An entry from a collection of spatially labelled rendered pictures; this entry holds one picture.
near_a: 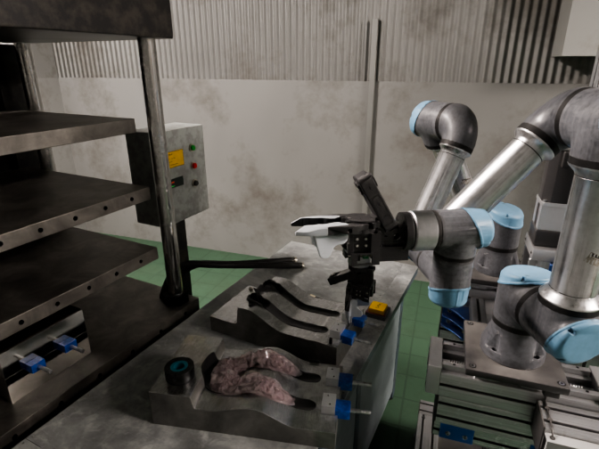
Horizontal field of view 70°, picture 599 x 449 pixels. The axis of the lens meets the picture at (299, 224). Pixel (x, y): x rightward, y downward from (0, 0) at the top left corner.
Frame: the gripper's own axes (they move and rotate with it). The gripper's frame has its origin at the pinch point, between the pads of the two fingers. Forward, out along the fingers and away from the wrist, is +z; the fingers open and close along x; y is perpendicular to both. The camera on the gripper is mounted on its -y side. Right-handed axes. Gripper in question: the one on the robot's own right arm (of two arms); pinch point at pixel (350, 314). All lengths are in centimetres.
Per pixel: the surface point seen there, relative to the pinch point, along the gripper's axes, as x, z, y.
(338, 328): -11.4, -1.4, -0.1
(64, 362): -55, 9, -78
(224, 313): -13.7, 4.3, -44.4
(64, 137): -37, -61, -82
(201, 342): -37, -1, -36
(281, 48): 195, -93, -135
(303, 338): -17.7, 1.8, -9.7
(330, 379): -30.6, 2.3, 5.3
